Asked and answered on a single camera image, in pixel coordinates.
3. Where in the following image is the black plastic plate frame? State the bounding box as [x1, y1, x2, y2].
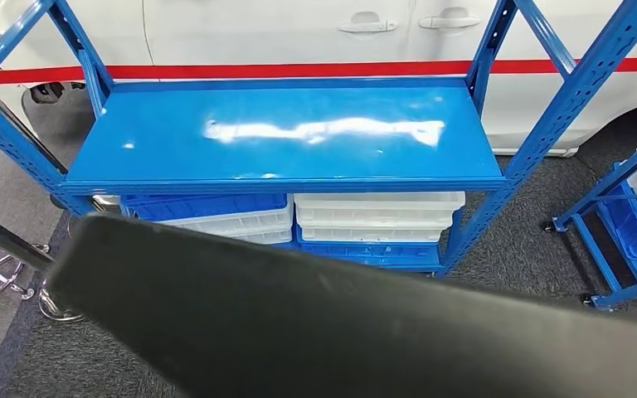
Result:
[46, 214, 637, 398]

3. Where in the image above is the blue metal shelf rack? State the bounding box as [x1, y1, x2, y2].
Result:
[0, 0, 637, 279]

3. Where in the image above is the blue wheeled shelf rack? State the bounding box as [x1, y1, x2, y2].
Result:
[542, 118, 637, 312]

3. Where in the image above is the blue plastic bin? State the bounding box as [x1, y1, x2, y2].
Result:
[294, 226, 445, 271]
[122, 193, 289, 222]
[598, 183, 637, 281]

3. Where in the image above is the white car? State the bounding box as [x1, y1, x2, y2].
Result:
[0, 0, 637, 158]

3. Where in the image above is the chrome stool star base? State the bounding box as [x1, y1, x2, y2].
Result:
[0, 239, 51, 324]

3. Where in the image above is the white car door handle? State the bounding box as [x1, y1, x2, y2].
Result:
[338, 12, 399, 34]
[418, 7, 482, 30]

